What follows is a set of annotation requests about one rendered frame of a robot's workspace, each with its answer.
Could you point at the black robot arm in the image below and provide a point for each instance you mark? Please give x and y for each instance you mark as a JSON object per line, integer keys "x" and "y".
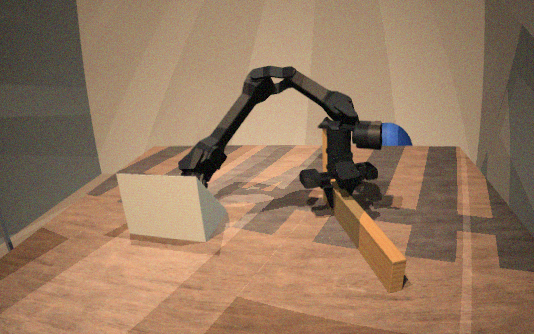
{"x": 208, "y": 154}

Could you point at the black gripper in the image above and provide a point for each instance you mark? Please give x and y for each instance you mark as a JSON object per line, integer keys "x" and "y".
{"x": 311, "y": 178}

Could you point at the wooden post with slot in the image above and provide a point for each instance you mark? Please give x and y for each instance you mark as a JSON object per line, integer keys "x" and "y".
{"x": 324, "y": 154}

